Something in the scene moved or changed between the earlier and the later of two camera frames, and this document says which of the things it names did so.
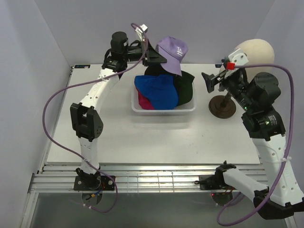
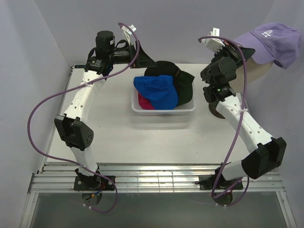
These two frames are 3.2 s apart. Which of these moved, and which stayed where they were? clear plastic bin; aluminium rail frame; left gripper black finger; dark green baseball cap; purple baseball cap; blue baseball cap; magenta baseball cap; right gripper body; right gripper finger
Moved: purple baseball cap; right gripper body; left gripper black finger; right gripper finger
Stayed: magenta baseball cap; dark green baseball cap; aluminium rail frame; clear plastic bin; blue baseball cap
